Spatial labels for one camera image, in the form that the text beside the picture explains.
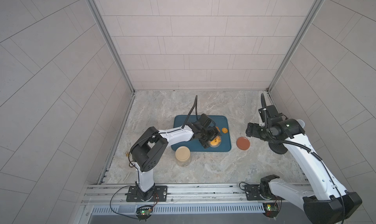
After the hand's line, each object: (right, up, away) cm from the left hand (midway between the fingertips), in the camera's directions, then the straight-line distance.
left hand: (221, 138), depth 84 cm
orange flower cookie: (+4, +3, +9) cm, 10 cm away
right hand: (+14, +6, -10) cm, 18 cm away
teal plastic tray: (+3, +8, +15) cm, 17 cm away
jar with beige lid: (-22, -6, -10) cm, 25 cm away
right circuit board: (+21, -29, -16) cm, 39 cm away
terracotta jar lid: (+14, -4, +4) cm, 15 cm away
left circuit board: (-38, -28, -20) cm, 51 cm away
